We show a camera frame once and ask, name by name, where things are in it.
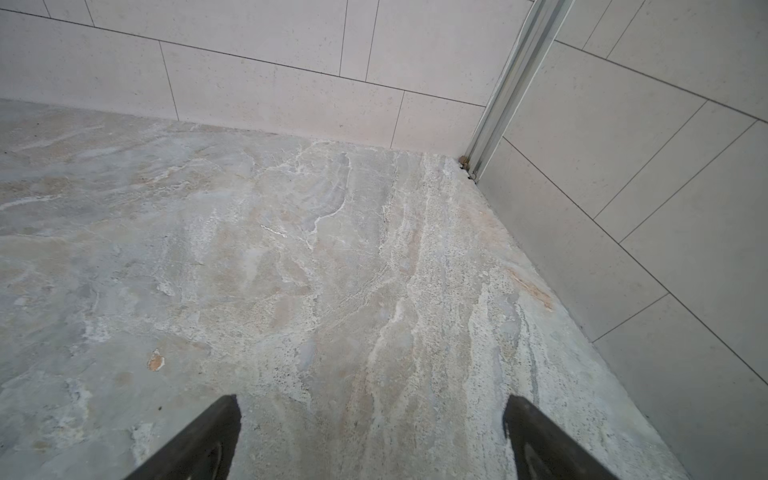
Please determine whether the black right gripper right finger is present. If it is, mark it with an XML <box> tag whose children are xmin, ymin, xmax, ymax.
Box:
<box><xmin>502</xmin><ymin>395</ymin><xmax>618</xmax><ymax>480</ymax></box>

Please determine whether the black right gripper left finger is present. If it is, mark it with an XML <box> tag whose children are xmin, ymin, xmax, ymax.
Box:
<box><xmin>126</xmin><ymin>395</ymin><xmax>242</xmax><ymax>480</ymax></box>

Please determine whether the aluminium right corner post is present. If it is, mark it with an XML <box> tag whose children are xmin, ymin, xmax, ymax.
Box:
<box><xmin>459</xmin><ymin>0</ymin><xmax>573</xmax><ymax>181</ymax></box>

